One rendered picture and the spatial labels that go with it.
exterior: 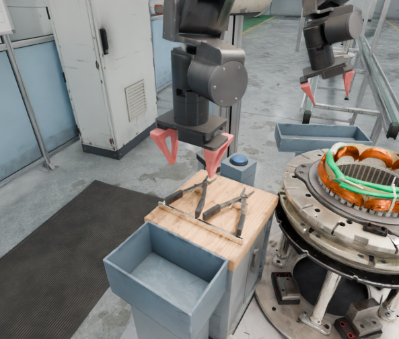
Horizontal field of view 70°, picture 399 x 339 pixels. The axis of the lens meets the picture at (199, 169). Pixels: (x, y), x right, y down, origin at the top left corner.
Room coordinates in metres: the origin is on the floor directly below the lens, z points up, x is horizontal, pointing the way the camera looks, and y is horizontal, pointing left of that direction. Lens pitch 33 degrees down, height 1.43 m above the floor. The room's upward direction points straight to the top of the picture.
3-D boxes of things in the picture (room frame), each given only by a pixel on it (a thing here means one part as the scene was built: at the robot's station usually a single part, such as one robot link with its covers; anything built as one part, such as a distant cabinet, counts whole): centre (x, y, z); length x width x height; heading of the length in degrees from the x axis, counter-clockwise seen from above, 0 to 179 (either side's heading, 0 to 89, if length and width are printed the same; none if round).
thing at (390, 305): (0.38, -0.43, 0.91); 0.02 x 0.02 x 0.21
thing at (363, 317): (0.33, -0.35, 0.85); 0.06 x 0.04 x 0.05; 105
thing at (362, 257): (0.34, -0.24, 1.06); 0.09 x 0.04 x 0.01; 63
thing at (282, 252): (0.53, -0.22, 0.91); 0.02 x 0.02 x 0.21
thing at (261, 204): (0.43, -0.03, 1.05); 0.20 x 0.19 x 0.02; 147
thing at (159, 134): (0.45, 0.04, 1.19); 0.07 x 0.07 x 0.09; 59
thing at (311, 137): (0.77, -0.36, 0.92); 0.25 x 0.11 x 0.28; 85
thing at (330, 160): (0.46, -0.26, 1.15); 0.15 x 0.04 x 0.02; 153
